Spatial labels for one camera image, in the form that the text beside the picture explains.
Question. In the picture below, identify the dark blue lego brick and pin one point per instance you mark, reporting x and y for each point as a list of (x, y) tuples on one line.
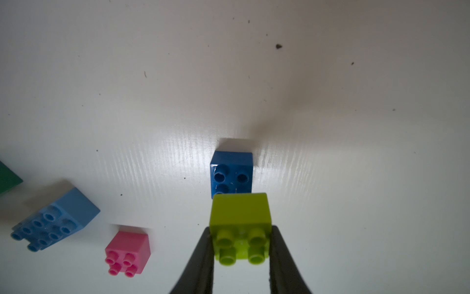
[(231, 173)]

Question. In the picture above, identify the dark green lego brick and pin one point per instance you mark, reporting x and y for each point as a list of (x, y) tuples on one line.
[(8, 179)]

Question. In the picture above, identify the lime green lego brick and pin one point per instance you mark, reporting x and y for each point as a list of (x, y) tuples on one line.
[(240, 226)]

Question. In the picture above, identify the light blue lego brick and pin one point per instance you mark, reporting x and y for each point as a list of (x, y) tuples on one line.
[(58, 220)]

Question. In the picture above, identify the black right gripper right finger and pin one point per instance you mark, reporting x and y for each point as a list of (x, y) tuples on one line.
[(285, 278)]

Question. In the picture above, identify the pink lego brick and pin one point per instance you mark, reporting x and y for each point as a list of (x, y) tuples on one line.
[(128, 253)]

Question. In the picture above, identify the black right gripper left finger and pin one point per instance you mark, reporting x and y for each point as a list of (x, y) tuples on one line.
[(198, 275)]

